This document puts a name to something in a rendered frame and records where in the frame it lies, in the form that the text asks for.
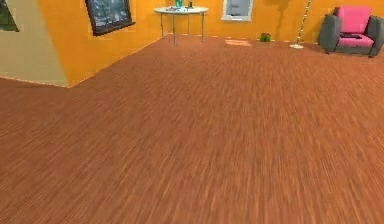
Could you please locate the small blue flat object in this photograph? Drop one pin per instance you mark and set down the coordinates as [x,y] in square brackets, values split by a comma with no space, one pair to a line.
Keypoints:
[173,9]

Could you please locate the white framed window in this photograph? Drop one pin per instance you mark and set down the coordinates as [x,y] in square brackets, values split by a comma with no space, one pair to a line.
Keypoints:
[237,9]

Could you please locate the white round table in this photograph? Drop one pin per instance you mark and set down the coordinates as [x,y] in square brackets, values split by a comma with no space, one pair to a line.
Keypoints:
[181,11]

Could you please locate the black framed wall picture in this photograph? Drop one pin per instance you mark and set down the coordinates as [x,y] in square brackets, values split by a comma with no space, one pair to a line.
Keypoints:
[108,15]

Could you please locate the black remote control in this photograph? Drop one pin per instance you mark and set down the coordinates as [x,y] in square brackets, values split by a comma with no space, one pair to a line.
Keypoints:
[350,35]

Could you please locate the white floor lamp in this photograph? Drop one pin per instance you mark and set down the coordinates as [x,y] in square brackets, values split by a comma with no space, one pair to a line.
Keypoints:
[301,26]

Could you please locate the teal vase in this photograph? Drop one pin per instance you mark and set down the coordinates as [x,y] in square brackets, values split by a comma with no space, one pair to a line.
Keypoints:
[178,3]

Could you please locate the grey armchair with pink cushions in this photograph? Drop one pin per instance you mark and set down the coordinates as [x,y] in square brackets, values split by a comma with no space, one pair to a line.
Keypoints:
[353,30]

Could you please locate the small dark statue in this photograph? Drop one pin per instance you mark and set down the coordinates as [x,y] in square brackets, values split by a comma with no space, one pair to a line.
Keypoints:
[190,4]

